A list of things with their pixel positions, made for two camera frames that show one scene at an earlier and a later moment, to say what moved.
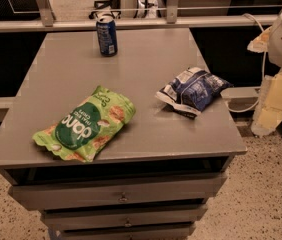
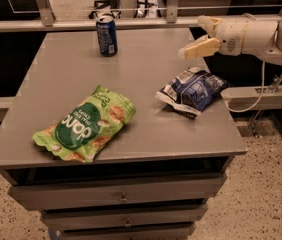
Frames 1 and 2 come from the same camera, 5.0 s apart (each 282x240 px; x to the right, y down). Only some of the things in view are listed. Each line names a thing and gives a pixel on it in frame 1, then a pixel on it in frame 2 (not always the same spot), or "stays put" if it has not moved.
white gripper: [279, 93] → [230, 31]
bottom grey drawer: [181, 231] stays put
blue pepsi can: [107, 36] stays put
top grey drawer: [195, 187] stays put
